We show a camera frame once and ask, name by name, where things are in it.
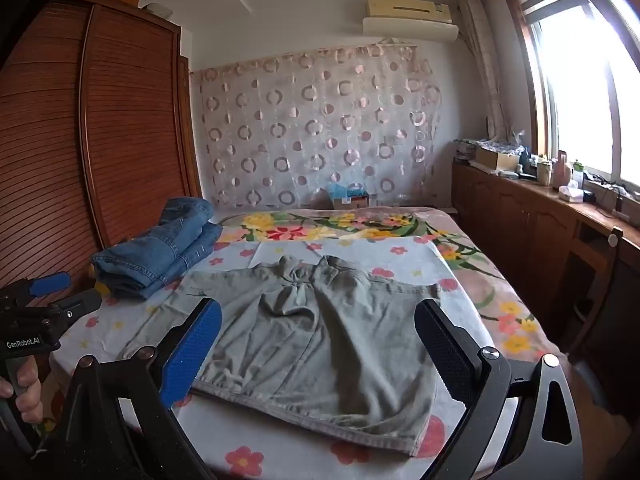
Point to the light floral bed sheet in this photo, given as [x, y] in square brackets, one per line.
[360, 255]

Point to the small cardboard box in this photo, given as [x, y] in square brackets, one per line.
[352, 202]

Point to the dark wooden chair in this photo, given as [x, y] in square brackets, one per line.
[607, 310]

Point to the floral plush blanket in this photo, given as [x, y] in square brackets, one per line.
[320, 225]

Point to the grey pants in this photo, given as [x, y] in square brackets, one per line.
[310, 340]

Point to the stack of papers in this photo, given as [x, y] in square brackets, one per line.
[465, 150]

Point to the circle-patterned sheer curtain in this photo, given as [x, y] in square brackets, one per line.
[310, 125]

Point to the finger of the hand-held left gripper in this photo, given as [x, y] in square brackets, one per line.
[50, 283]
[82, 302]

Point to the wooden sideboard cabinet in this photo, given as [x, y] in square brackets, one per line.
[520, 225]

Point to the person's left hand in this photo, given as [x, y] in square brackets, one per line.
[27, 392]

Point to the folded blue jeans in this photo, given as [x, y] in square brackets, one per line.
[160, 255]

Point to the wooden framed window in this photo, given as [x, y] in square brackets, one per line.
[580, 75]

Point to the white air conditioner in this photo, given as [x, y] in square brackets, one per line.
[407, 17]

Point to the white tissue pack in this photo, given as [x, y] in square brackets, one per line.
[570, 193]

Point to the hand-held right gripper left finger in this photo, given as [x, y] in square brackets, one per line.
[192, 350]

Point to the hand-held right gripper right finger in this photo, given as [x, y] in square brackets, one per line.
[445, 355]

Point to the bundled window curtain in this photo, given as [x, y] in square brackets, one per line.
[482, 60]

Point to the white cup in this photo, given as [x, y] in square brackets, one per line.
[544, 172]

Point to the pink bottle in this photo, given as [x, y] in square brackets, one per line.
[561, 169]

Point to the brown slatted wooden wardrobe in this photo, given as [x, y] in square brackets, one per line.
[125, 120]

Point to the large cardboard box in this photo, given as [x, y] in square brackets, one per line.
[497, 158]

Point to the white flat box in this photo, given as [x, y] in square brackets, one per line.
[160, 9]

